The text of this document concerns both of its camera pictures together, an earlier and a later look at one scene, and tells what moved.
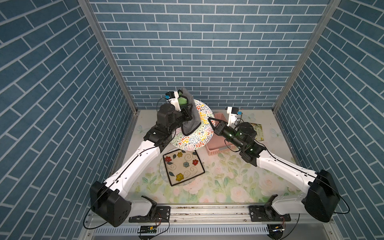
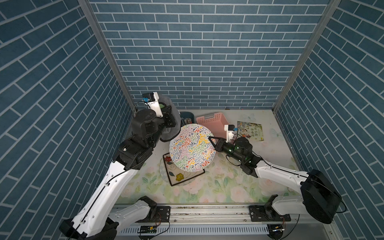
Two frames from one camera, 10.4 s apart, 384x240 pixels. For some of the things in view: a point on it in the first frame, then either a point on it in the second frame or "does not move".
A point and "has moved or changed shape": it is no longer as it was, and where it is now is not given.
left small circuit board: (148, 229) does not move
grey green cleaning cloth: (185, 96) has moved or changed shape
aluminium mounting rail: (215, 214) does not move
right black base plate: (263, 213) does not move
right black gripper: (218, 129) -> (221, 144)
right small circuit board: (275, 231) does not move
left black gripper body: (185, 117) -> (167, 121)
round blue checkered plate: (189, 181) -> (164, 174)
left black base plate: (162, 215) does not move
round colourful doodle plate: (201, 137) has moved or changed shape
